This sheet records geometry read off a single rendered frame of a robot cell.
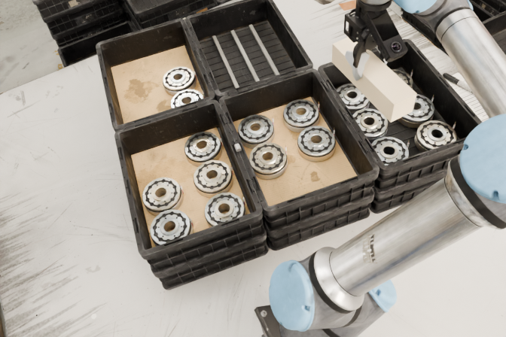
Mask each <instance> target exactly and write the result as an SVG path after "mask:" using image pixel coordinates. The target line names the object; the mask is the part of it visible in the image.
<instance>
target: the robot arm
mask: <svg viewBox="0 0 506 337"><path fill-rule="evenodd" d="M394 2H395V3H396V4H397V5H398V6H400V7H401V8H403V9H404V10H405V11H406V12H408V13H415V14H417V15H419V16H420V17H421V18H423V19H424V20H425V21H426V22H427V23H428V24H429V25H430V27H431V29H432V30H433V32H434V33H435V34H436V36H437V38H438V40H439V41H440V43H441V44H442V46H443V47H444V49H445V51H446V52H447V53H448V55H449V57H450V58H451V60H452V61H453V63H454V64H455V66H456V67H457V69H458V70H459V72H460V74H461V75H462V76H463V78H464V80H465V82H466V83H467V85H468V86H469V87H470V89H471V91H472V93H473V94H474V95H475V97H476V98H477V100H478V102H479V103H480V105H481V106H482V108H483V109H484V111H485V112H486V114H487V116H488V117H489V119H488V120H485V121H483V122H482V123H481V124H479V125H478V126H477V127H475V128H474V129H473V130H472V131H471V133H470V134H469V135H468V137H467V138H466V139H465V142H464V147H463V149H462V150H461V153H460V154H459V155H458V156H456V157H454V158H453V159H451V160H450V161H449V163H448V169H447V176H446V177H445V178H443V179H441V180H440V181H438V182H437V183H436V184H434V185H432V186H431V187H429V188H428V189H427V190H424V191H423V192H421V193H420V194H419V195H417V196H415V197H414V198H412V199H411V200H410V201H408V202H406V203H405V204H403V205H402V206H401V207H399V208H397V209H396V210H394V211H393V212H391V213H390V214H388V215H386V216H385V217H384V218H382V219H381V220H379V221H377V222H376V223H375V224H373V225H372V226H370V227H368V228H367V229H366V230H364V231H363V232H361V233H359V234H358V235H356V236H355V237H353V238H351V239H350V240H348V241H347V242H346V243H344V244H342V245H341V246H339V247H338V248H337V249H336V248H333V247H322V248H320V249H319V250H317V251H316V252H315V253H313V254H311V255H310V256H308V257H307V258H306V259H304V260H301V261H296V260H289V261H285V262H283V263H280V264H279V265H278V266H277V267H276V268H275V270H274V271H273V273H272V276H271V279H270V287H269V299H270V306H271V309H272V311H273V314H274V316H275V318H276V319H277V320H278V322H279V330H280V334H281V337H358V336H359V335H360V334H361V333H362V332H364V331H365V330H366V329H367V328H368V327H369V326H370V325H371V324H373V323H374V322H375V321H376V320H378V319H379V318H380V317H381V316H383V315H384V314H385V313H387V312H389V309H390V308H391V307H392V306H393V305H394V304H395V303H396V301H397V293H396V289H395V286H394V284H393V283H392V281H391V279H392V278H393V277H395V276H397V275H399V274H400V273H402V272H404V271H406V270H408V269H410V268H411V267H413V266H415V265H416V264H418V263H420V262H422V261H423V260H426V259H428V258H429V257H431V256H433V255H435V254H436V253H438V252H440V251H441V250H443V249H445V248H447V247H449V246H450V245H452V244H454V243H456V242H457V241H459V240H461V239H463V238H464V237H466V236H468V235H470V234H471V233H473V232H476V231H477V230H479V229H481V228H483V227H484V226H487V227H490V228H493V229H498V230H503V229H505V228H506V55H505V54H504V52H503V51H502V49H501V48H500V47H499V46H498V44H497V43H496V42H495V40H494V38H493V37H492V36H491V35H490V33H489V32H488V31H487V29H486V27H485V26H484V25H483V24H482V23H481V21H480V20H479V18H478V17H477V15H476V14H475V13H474V12H473V7H472V4H471V3H470V2H469V0H394ZM391 3H392V0H356V6H355V8H354V9H352V10H351V11H350V12H349V13H347V14H345V18H344V31H343V33H344V34H345V35H347V36H348V37H349V39H350V40H351V41H352V42H353V43H355V42H357V44H356V45H355V46H354V49H353V51H349V50H347V51H346V54H345V57H346V60H347V62H348V63H349V64H350V66H351V67H352V73H353V77H354V78H355V80H356V81H357V80H359V79H360V78H362V75H363V71H364V66H365V63H366V62H367V61H368V59H369V56H370V55H369V54H368V53H367V52H366V50H369V51H371V50H372V49H374V48H376V49H377V50H378V51H379V53H380V55H379V57H380V60H381V61H382V62H383V63H385V64H387V62H392V61H394V60H396V59H399V58H401V57H402V56H403V55H404V54H406V53H407V51H408V49H407V47H406V45H405V43H404V41H403V39H402V37H401V36H400V34H399V32H398V30H397V28H396V26H395V24H394V23H393V21H392V18H391V17H390V15H389V12H388V11H387V10H386V8H388V7H389V6H390V5H391ZM354 12H355V13H354ZM352 13H353V14H352ZM346 22H348V23H349V28H348V31H347V30H346Z"/></svg>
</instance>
